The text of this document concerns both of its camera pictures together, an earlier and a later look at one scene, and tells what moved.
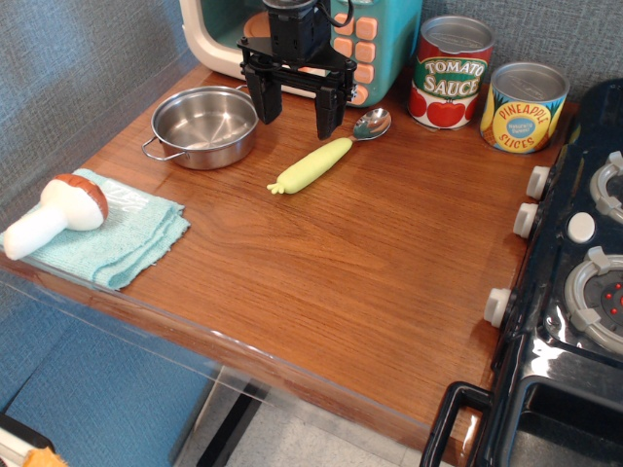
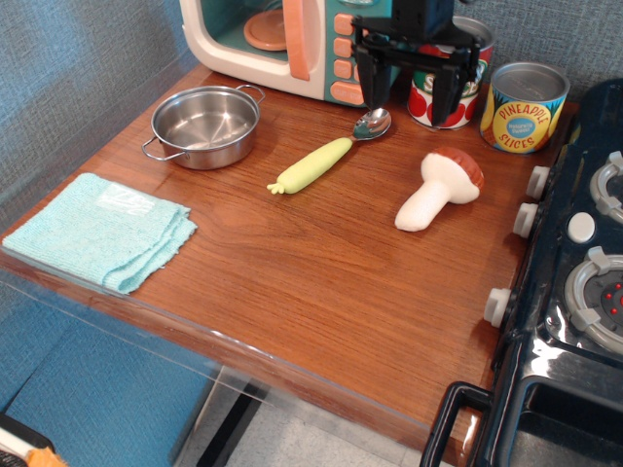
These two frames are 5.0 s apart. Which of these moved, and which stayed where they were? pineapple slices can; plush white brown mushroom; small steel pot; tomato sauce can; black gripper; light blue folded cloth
Moved: black gripper; plush white brown mushroom
Stayed: light blue folded cloth; small steel pot; tomato sauce can; pineapple slices can
